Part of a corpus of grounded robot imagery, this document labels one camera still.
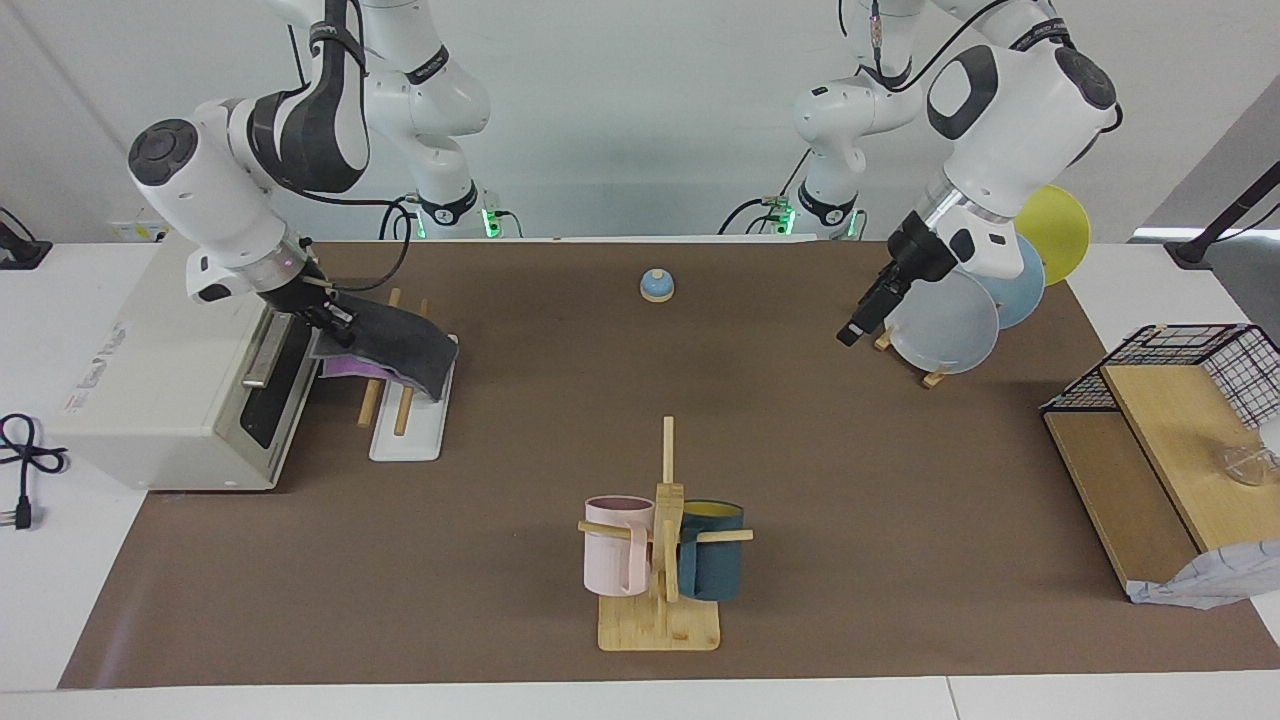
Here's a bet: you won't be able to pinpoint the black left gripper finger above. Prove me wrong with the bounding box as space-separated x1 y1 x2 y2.
872 272 911 326
837 283 894 348

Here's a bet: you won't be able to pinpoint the purple and grey towel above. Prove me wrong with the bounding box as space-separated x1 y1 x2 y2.
310 293 461 404

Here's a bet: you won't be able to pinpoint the wooden plate rack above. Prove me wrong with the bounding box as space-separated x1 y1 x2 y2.
874 330 951 390

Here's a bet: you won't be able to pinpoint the white towel rack wooden rods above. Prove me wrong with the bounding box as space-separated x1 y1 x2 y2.
357 288 459 463

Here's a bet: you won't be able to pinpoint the translucent white plate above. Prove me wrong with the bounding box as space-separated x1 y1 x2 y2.
888 270 1001 375

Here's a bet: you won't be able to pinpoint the light blue plate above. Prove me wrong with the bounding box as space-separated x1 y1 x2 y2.
975 235 1047 330

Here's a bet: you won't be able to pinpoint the yellow plate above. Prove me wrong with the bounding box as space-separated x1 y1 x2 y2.
1015 185 1092 287

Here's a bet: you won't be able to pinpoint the beige toaster oven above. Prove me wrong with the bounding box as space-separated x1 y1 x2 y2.
50 238 341 493

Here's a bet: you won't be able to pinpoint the black desk clamp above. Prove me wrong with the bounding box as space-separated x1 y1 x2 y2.
0 207 53 271

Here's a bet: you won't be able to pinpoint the dark teal mug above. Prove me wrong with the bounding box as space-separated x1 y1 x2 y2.
677 500 746 602

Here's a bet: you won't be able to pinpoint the brown table mat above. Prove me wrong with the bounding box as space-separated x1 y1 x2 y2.
58 240 1280 689

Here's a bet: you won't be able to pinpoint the pink mug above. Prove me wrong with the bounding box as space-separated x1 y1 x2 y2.
583 496 656 598

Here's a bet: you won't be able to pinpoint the wooden mug tree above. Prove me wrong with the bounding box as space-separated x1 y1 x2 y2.
577 416 754 653

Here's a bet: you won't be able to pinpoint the clear glass cup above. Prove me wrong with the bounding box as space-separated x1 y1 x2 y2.
1220 445 1276 488

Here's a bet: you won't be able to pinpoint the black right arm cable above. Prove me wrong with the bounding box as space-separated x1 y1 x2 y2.
285 0 416 296

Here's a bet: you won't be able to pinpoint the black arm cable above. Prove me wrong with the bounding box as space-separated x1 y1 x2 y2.
840 0 1006 93
285 0 416 296

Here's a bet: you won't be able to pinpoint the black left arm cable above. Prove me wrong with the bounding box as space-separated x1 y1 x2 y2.
840 0 1006 93

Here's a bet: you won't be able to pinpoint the black wire basket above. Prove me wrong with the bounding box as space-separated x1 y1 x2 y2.
1040 323 1280 431

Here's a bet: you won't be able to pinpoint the black power cord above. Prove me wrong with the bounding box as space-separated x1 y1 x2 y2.
0 413 69 531

